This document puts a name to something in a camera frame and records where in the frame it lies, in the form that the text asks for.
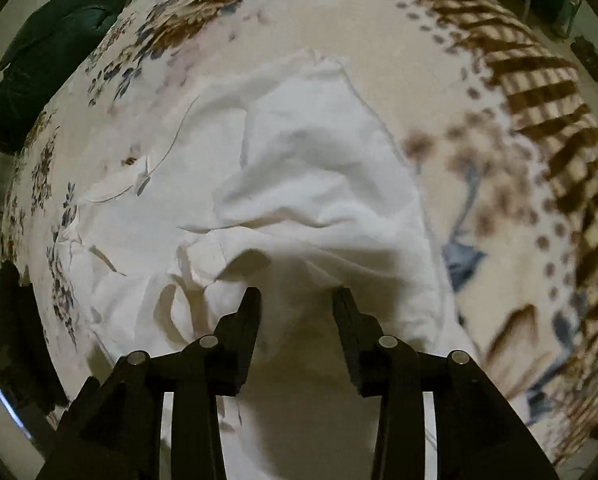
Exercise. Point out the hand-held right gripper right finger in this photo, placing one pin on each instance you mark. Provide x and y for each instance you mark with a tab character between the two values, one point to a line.
348	322

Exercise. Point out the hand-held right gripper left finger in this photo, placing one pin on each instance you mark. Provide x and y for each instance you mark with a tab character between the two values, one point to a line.
243	322

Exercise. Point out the white garment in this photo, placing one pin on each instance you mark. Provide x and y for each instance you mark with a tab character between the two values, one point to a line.
304	160

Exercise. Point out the floral blanket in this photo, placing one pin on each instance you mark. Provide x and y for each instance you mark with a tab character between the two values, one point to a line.
424	60

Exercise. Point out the dark green cloth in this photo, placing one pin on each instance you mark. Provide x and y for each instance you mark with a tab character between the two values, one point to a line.
44	65

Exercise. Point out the dark carved ornament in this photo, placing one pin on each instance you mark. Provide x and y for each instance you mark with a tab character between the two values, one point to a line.
594	62

